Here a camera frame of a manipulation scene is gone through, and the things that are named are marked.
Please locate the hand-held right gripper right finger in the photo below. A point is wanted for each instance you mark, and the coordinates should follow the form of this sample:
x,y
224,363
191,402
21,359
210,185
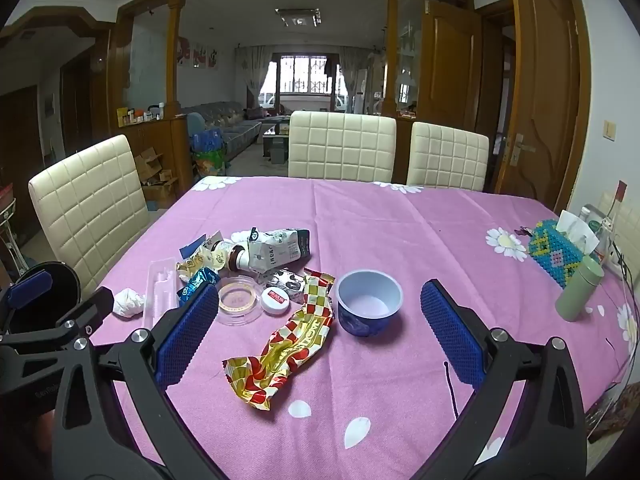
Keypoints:
x,y
452,330

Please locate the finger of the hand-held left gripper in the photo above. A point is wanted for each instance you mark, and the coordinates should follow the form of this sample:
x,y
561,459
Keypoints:
x,y
31,287
75,317

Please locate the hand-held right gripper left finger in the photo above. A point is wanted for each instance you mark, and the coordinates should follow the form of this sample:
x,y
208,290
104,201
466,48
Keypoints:
x,y
187,330

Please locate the black round waste bin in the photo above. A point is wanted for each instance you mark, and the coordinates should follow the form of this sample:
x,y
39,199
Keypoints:
x,y
65,285

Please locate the clear plastic tray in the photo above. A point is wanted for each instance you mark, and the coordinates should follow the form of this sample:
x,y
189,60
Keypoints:
x,y
160,290

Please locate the blue foil wrapper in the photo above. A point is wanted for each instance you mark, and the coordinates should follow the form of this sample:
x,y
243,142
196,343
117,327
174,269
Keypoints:
x,y
202,276

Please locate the pale blue plastic bowl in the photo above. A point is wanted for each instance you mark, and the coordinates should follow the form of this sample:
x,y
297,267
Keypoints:
x,y
367,322

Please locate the red gold checkered wrapper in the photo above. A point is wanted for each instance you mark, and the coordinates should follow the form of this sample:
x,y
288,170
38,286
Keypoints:
x,y
290,340

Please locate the black white milk carton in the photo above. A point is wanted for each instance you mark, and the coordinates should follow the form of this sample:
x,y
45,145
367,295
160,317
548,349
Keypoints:
x,y
280,250

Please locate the white metal stand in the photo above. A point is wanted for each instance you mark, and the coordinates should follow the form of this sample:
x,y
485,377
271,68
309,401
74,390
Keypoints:
x,y
10,240

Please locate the white crumpled tissue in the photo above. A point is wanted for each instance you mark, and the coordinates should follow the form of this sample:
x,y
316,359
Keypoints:
x,y
127,304

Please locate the clear round lid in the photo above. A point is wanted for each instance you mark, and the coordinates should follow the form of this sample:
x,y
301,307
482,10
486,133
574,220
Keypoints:
x,y
240,310

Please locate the gold snack packet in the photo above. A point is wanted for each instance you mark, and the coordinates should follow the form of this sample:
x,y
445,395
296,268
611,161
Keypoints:
x,y
210,260

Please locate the blue white small carton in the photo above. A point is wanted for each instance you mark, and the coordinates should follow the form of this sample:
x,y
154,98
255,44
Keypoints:
x,y
192,246

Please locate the brown glass bottle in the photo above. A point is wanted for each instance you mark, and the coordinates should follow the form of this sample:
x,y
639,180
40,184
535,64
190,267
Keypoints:
x,y
239,258

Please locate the white cap red label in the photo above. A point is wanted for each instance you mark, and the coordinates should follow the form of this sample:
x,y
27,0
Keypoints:
x,y
274,302

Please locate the cream quilted chair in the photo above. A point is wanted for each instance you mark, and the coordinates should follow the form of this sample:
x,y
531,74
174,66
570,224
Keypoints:
x,y
85,210
445,160
340,145

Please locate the red basin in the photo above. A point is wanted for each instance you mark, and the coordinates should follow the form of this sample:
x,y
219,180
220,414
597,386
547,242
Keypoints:
x,y
6,194

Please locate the cow print packet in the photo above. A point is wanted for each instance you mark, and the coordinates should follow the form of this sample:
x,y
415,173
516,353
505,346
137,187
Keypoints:
x,y
287,280

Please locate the beaded tissue box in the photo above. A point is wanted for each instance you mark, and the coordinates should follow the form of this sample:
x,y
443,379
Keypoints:
x,y
550,255

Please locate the green thermos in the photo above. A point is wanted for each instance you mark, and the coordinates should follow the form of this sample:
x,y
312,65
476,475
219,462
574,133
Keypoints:
x,y
575,295

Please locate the open cardboard box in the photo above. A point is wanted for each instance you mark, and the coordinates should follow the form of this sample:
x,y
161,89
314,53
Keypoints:
x,y
160,192
147,162

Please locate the colourful printed bag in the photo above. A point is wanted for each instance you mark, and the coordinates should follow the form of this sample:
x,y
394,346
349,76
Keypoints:
x,y
207,160

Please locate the clear plastic container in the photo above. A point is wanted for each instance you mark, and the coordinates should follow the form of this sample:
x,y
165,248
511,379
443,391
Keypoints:
x,y
597,220

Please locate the low wooden cabinet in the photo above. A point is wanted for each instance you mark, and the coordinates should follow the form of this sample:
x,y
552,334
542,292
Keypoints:
x,y
165,145

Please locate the dark coffee table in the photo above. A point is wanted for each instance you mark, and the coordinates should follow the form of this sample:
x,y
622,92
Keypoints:
x,y
275,150

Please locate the grey sofa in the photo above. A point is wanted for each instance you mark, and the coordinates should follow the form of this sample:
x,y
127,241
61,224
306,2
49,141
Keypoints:
x,y
235,130

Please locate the wooden door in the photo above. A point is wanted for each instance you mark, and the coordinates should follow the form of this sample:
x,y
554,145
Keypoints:
x,y
540,85
450,60

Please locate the patterned curtain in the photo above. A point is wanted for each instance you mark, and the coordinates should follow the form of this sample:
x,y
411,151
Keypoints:
x,y
252,75
352,75

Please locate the barred window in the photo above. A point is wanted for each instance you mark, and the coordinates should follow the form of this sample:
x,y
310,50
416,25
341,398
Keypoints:
x,y
305,75

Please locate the ceiling lamp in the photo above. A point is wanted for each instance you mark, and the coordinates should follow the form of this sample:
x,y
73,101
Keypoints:
x,y
297,17

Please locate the small wall frame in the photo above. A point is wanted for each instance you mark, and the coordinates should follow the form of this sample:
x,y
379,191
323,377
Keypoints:
x,y
49,105

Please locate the wall light switch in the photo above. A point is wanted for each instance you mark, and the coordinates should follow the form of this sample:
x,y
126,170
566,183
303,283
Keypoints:
x,y
609,130

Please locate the red wall pictures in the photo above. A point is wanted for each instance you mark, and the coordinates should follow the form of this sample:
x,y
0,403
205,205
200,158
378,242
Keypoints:
x,y
200,55

